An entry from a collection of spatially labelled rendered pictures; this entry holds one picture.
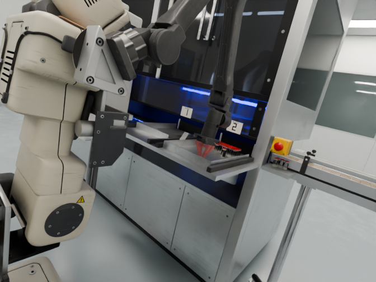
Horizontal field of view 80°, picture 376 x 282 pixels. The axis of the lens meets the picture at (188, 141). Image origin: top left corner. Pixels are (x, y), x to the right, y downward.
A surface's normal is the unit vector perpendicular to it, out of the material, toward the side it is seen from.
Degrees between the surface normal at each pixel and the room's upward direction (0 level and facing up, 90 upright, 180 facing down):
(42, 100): 90
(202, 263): 90
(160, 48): 92
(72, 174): 90
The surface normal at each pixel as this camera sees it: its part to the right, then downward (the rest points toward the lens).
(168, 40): 0.74, 0.34
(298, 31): -0.62, 0.04
